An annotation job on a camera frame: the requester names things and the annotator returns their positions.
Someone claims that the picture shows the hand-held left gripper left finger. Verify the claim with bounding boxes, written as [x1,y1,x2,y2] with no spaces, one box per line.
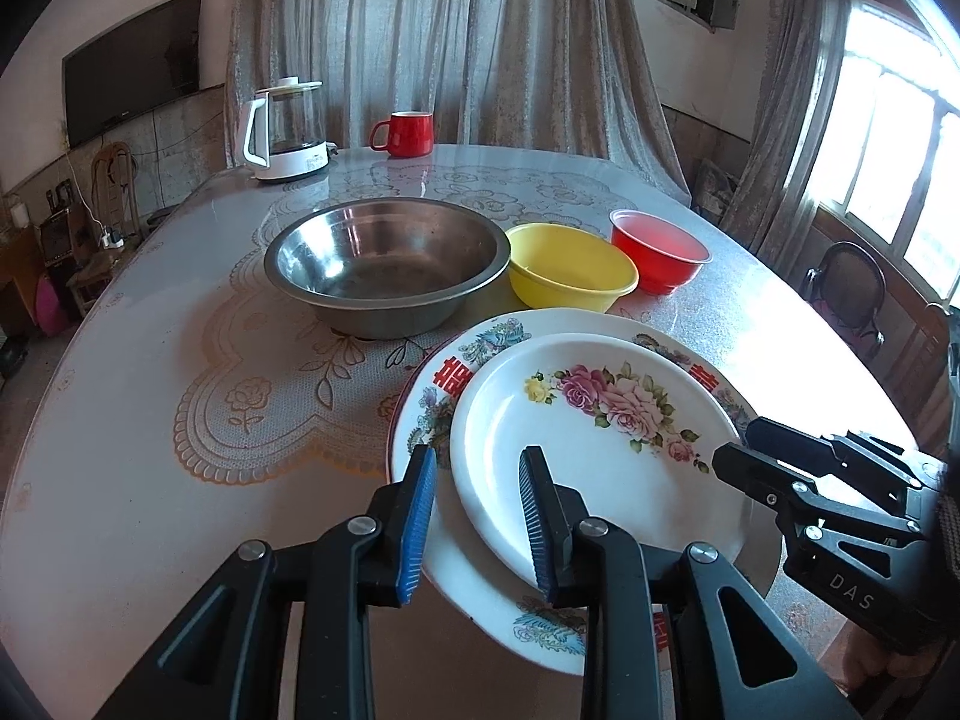
[97,444,438,720]

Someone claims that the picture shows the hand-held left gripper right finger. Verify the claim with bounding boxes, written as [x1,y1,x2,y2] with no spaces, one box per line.
[519,445,860,720]

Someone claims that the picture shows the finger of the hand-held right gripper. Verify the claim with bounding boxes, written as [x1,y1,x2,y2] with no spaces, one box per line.
[711,441,927,541]
[746,416,942,492]

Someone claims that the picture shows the white plate pink rose print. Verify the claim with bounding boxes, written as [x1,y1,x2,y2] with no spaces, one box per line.
[450,332,755,593]

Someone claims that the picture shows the white plate red symbol print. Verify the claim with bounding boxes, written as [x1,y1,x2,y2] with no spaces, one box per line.
[386,307,781,676]

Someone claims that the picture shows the red plastic bowl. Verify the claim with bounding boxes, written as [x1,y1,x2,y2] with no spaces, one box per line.
[609,208,712,296]

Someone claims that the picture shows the stainless steel bowl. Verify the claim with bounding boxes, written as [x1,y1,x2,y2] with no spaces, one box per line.
[264,197,512,341]

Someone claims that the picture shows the yellow plastic bowl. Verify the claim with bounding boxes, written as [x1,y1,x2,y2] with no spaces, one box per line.
[506,223,640,314]

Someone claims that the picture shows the person's right hand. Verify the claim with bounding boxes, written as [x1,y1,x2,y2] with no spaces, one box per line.
[838,619,947,698]

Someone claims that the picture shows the dark round-back chair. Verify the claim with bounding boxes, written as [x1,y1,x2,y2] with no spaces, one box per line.
[806,241,890,361]

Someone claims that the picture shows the window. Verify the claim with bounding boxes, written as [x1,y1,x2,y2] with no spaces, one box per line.
[806,0,960,301]

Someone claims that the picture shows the narrow grey curtain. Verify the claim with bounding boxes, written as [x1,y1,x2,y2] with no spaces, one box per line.
[720,0,863,271]

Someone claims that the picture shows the white electric glass kettle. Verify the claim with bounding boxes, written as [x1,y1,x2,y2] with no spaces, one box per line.
[241,77,338,182]

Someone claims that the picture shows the red mug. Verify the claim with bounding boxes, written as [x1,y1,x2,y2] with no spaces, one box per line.
[367,111,434,158]

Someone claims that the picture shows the low wooden stool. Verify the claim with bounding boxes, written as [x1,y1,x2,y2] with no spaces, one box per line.
[66,244,125,312]

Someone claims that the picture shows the pink plastic basin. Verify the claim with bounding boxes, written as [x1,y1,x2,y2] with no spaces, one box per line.
[34,274,72,337]

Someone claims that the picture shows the small dark television set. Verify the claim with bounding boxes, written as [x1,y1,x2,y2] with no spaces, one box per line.
[37,211,76,265]

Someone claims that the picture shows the hoop-back wooden chair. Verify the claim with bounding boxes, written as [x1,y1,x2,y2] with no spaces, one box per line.
[90,141,143,241]

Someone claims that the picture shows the wooden cabinet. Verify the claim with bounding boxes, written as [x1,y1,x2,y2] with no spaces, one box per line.
[0,225,46,338]

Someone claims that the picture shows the wide grey curtain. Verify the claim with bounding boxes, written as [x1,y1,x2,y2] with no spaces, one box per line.
[225,0,691,203]

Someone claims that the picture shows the black wall television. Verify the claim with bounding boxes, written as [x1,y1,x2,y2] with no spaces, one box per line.
[62,0,203,149]

